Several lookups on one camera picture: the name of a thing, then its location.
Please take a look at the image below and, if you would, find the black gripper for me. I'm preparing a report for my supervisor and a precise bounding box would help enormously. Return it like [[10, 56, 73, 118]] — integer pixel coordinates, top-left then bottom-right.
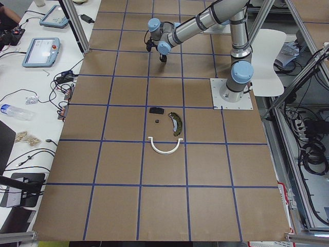
[[159, 54, 167, 62]]

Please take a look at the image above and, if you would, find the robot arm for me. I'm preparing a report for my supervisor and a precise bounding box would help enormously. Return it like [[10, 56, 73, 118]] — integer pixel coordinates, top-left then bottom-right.
[[145, 1, 254, 95]]

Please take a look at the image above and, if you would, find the black brake pad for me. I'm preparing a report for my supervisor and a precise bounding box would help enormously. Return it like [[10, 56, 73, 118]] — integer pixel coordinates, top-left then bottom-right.
[[149, 107, 165, 115]]

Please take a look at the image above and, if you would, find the brake shoe olive metal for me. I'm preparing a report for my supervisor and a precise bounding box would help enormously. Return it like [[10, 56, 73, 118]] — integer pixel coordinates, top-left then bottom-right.
[[168, 112, 182, 136]]

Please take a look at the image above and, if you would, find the white curved plastic part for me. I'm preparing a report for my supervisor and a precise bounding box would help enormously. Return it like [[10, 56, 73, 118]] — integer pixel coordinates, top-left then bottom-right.
[[148, 136, 184, 155]]

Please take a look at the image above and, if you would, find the black power adapter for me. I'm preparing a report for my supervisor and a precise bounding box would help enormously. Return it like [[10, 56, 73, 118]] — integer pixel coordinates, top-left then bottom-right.
[[80, 14, 95, 23]]

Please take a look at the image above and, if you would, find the white plate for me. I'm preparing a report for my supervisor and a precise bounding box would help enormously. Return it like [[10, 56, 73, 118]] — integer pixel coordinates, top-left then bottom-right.
[[72, 0, 88, 5]]

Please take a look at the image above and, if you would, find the white chair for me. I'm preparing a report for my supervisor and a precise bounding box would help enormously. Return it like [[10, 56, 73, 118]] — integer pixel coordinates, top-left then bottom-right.
[[251, 29, 286, 97]]

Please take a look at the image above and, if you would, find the teach pendant far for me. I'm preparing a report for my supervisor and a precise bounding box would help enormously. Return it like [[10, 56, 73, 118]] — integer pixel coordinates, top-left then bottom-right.
[[39, 5, 68, 28]]

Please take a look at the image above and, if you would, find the teach pendant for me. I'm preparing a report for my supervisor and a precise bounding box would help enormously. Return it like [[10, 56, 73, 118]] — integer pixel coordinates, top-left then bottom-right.
[[39, 5, 68, 28], [22, 38, 61, 68]]

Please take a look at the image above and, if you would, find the teach pendant near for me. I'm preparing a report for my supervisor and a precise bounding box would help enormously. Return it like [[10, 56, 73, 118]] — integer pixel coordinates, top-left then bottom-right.
[[22, 38, 61, 68]]

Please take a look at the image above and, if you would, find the plastic water bottle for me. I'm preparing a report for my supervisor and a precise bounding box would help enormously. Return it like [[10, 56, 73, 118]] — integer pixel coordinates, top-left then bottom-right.
[[1, 104, 34, 120]]

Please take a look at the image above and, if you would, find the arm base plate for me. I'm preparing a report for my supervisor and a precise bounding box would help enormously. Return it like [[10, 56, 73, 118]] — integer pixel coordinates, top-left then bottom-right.
[[210, 78, 253, 110]]

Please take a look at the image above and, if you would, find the aluminium frame post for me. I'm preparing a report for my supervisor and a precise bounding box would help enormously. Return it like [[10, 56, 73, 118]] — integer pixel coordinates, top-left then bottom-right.
[[59, 0, 90, 54]]

